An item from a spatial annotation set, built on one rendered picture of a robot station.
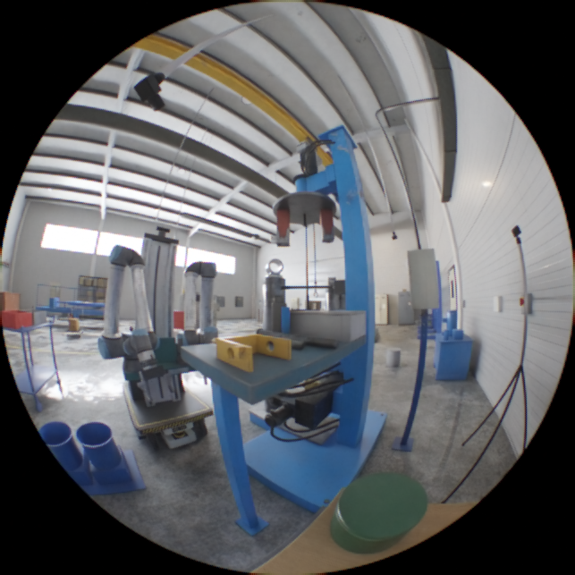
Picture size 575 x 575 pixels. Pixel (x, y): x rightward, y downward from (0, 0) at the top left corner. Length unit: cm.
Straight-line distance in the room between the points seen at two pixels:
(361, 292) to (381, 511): 113
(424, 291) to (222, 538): 188
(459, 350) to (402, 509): 306
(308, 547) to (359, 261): 126
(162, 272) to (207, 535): 189
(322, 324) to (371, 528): 78
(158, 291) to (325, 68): 618
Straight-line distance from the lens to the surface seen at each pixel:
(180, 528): 138
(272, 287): 165
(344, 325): 80
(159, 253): 176
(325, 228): 162
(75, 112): 684
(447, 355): 322
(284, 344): 54
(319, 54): 608
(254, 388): 39
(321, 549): 29
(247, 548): 128
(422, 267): 136
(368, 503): 25
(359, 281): 123
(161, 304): 172
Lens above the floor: 122
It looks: 6 degrees up
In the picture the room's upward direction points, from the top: straight up
